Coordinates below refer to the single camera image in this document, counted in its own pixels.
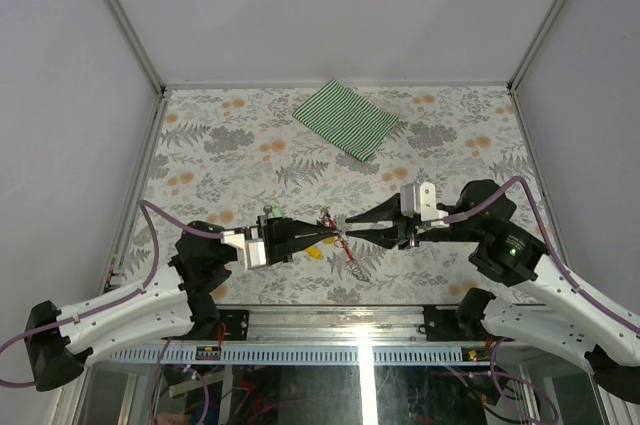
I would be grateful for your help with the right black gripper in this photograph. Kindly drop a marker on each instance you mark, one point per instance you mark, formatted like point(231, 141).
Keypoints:
point(388, 237)

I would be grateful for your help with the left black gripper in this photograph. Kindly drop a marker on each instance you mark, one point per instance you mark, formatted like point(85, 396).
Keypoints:
point(284, 237)

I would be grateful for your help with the key with yellow tag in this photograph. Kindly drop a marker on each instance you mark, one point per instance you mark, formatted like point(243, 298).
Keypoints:
point(315, 252)

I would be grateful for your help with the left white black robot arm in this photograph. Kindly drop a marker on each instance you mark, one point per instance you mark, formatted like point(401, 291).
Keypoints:
point(171, 300)

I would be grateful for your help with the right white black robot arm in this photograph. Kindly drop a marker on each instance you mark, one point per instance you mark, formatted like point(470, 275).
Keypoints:
point(590, 330)

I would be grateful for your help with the key with green tag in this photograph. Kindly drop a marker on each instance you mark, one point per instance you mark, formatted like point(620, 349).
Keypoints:
point(273, 211)

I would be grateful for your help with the green striped folded cloth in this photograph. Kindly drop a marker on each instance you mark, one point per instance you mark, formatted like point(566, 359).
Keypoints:
point(346, 119)

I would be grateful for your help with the floral table mat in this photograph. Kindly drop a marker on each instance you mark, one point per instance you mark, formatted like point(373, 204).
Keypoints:
point(221, 155)

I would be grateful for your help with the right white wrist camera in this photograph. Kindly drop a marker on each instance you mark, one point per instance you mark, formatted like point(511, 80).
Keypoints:
point(418, 201)

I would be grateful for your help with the aluminium mounting rail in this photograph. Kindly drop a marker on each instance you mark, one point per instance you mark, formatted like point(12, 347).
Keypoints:
point(320, 322)

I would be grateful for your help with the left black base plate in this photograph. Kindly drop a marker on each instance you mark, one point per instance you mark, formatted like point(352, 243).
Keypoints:
point(226, 325)

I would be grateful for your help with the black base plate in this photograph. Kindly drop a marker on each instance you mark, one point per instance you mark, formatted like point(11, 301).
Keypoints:
point(226, 325)
point(440, 324)

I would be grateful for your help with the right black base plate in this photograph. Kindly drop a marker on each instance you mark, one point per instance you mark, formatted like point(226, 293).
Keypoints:
point(440, 324)

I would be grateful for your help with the blue slotted cable duct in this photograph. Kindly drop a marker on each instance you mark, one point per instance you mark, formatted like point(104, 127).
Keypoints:
point(243, 354)

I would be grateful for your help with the aluminium frame profiles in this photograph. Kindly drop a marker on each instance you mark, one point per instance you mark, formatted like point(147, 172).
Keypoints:
point(258, 44)

